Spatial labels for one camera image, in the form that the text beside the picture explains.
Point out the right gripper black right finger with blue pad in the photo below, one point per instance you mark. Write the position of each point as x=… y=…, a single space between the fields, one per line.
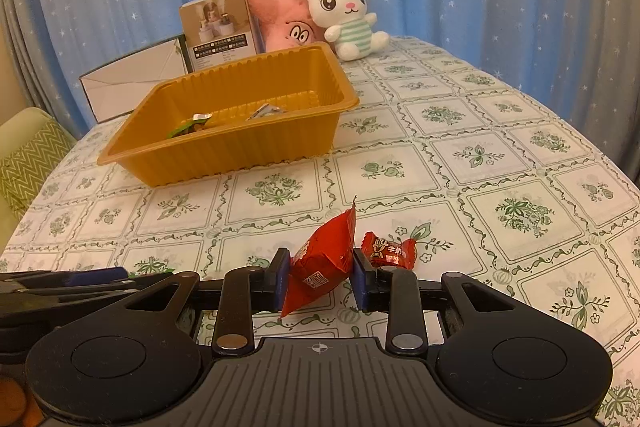
x=396 y=292

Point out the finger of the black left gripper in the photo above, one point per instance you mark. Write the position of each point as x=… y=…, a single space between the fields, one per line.
x=58 y=297

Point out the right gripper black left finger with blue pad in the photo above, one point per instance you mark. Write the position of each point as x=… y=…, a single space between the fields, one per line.
x=244 y=292

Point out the large red snack packet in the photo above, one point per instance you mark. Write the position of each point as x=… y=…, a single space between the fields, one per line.
x=323 y=262

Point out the small red candy packet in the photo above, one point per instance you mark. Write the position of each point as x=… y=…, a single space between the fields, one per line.
x=382 y=252

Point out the green chevron cushion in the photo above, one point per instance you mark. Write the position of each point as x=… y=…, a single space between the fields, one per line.
x=24 y=171

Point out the green floral tablecloth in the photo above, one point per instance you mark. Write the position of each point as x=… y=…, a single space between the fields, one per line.
x=486 y=180

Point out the yellow-green sofa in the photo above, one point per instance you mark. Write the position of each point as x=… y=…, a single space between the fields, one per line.
x=15 y=132

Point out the silver green snack bag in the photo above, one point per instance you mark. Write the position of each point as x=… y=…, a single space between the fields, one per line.
x=196 y=122

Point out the small clear wrapped snack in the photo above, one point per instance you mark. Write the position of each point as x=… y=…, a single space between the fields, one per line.
x=266 y=109

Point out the orange plastic tray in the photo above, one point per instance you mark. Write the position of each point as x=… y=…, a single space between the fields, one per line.
x=307 y=82

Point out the white flat cardboard box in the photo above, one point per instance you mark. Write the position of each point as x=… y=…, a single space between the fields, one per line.
x=116 y=88

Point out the brown product box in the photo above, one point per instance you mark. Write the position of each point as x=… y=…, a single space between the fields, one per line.
x=219 y=31

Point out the pink star plush toy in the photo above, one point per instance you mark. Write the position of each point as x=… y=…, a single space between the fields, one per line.
x=285 y=23

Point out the white bunny plush toy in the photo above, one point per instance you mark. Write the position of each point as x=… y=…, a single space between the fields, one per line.
x=347 y=27

